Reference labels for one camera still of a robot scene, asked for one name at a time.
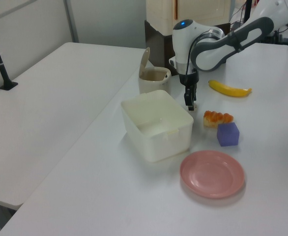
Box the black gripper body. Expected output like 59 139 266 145
178 68 200 87

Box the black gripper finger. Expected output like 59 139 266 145
191 84 199 110
184 85 194 111

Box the beige mini trash can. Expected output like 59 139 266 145
138 47 172 95

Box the orange croissant bread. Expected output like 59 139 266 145
203 110 234 128

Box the yellow banana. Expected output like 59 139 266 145
208 80 253 97

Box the white plastic storage box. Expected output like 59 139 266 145
120 89 194 163

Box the purple cube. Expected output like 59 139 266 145
216 122 240 147

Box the cream toy cabinet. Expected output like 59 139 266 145
145 0 230 36

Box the pink plate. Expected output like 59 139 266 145
179 150 246 199

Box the black equipment on table edge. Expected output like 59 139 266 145
266 21 288 52

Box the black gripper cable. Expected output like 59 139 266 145
184 31 223 75

